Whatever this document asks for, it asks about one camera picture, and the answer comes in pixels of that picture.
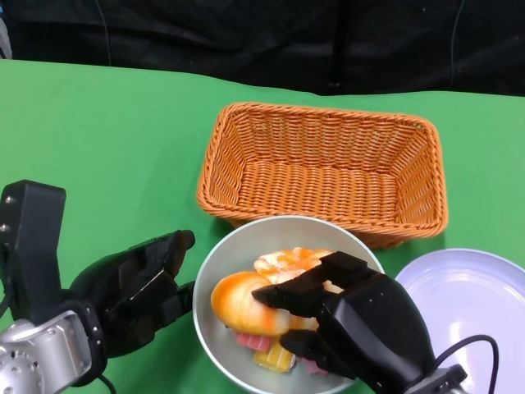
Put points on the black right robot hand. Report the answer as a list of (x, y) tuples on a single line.
[(369, 320)]

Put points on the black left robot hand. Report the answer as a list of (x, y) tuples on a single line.
[(123, 295)]

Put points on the yellow striped cake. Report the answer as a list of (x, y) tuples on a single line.
[(275, 357)]

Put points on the oval orange swirl bread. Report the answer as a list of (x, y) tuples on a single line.
[(238, 299)]

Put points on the small pink cake with cherry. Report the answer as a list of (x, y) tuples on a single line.
[(254, 341)]

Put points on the pale green bowl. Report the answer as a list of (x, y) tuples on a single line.
[(246, 246)]

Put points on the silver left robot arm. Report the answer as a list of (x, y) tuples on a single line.
[(37, 353)]

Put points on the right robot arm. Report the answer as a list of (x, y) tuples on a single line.
[(435, 381)]

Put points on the lavender plate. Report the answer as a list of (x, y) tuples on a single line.
[(459, 295)]

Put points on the orange wicker basket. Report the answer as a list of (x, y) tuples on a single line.
[(320, 184)]

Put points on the green tablecloth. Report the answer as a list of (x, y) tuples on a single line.
[(102, 143)]

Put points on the black backdrop cloth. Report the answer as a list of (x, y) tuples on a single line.
[(246, 41)]

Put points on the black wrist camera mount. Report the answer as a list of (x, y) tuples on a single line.
[(33, 246)]

